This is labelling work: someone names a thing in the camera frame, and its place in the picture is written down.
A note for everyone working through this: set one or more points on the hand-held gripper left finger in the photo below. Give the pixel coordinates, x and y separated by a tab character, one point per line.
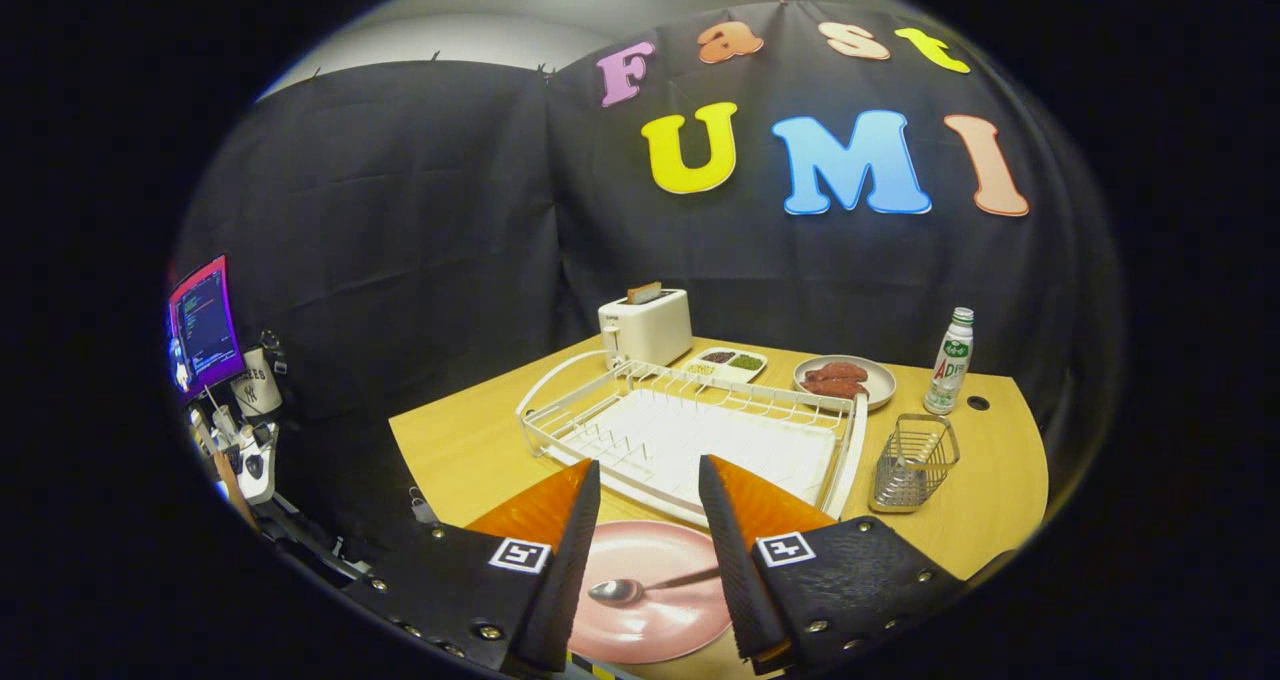
450	580

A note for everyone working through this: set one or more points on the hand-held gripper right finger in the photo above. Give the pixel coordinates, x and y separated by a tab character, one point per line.
860	580

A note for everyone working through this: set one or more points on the pink plate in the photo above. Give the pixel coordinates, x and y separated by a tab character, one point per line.
650	632

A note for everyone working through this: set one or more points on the beige round plate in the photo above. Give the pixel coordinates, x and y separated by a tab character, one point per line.
880	385

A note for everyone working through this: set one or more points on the red meat piece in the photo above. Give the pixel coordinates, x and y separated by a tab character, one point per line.
838	371
832	388

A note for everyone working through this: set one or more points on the white black desk device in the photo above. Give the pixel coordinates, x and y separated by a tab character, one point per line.
255	460

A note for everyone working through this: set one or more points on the white green drink bottle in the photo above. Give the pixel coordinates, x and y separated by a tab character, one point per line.
950	365

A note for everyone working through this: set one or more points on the white divided bean tray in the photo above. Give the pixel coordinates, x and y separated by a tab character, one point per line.
727	372

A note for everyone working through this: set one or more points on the white printed mug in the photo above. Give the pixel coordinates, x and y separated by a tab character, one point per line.
258	385

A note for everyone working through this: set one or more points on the white toaster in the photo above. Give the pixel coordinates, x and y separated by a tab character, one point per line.
650	330

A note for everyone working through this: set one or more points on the black backdrop cloth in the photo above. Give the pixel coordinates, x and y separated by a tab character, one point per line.
400	260

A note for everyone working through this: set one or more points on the brown bread slice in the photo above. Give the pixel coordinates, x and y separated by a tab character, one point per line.
644	293

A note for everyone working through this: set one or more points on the computer monitor screen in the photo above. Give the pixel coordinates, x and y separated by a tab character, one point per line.
205	325

